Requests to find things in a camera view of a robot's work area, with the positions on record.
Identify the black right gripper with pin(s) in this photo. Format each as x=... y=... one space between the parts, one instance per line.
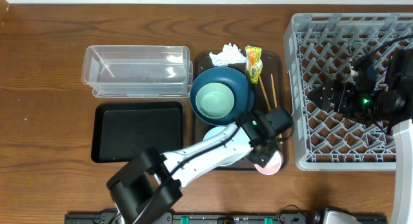
x=345 y=90

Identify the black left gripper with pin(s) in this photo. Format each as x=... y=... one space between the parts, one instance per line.
x=265 y=160

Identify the wooden chopstick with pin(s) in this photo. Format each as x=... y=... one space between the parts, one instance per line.
x=274 y=91
x=264 y=93

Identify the dark blue plate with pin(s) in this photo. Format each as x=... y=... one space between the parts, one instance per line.
x=236 y=81

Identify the light green bowl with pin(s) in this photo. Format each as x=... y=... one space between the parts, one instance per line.
x=215 y=100

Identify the yellow snack wrapper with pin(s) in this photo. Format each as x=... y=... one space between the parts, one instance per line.
x=253 y=62

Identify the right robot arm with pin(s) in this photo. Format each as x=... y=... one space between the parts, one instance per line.
x=393 y=105

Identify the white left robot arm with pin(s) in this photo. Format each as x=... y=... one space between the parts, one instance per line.
x=146 y=187

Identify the grey dishwasher rack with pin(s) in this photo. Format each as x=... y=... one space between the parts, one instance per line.
x=320 y=46

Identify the black waste tray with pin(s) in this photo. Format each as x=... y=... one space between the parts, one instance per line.
x=123 y=130

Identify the crumpled white tissue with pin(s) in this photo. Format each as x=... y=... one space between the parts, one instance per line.
x=230 y=54

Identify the clear plastic bin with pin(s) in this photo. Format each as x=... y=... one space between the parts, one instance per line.
x=150 y=71

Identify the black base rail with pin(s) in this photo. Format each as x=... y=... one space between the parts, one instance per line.
x=168 y=218

